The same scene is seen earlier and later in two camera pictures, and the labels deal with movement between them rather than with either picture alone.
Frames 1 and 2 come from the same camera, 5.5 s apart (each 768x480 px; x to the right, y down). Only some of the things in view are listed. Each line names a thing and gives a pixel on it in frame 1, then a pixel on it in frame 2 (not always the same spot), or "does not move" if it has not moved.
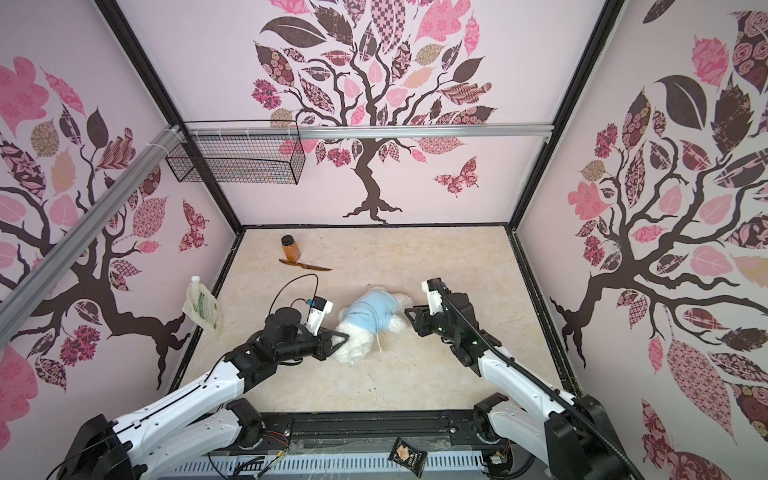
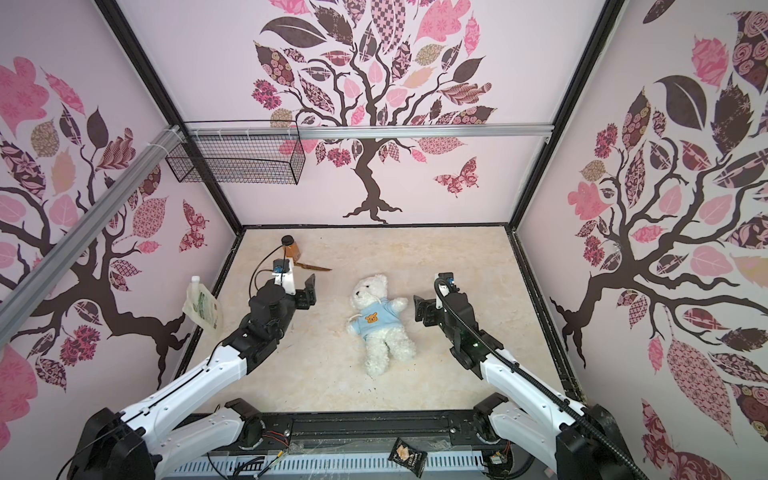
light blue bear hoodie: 372,310 does not move
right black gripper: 424,318 does not move
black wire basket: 241,151 does not move
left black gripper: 325,343 -> 307,297
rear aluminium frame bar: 368,131 does not move
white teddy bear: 360,339 -> 378,321
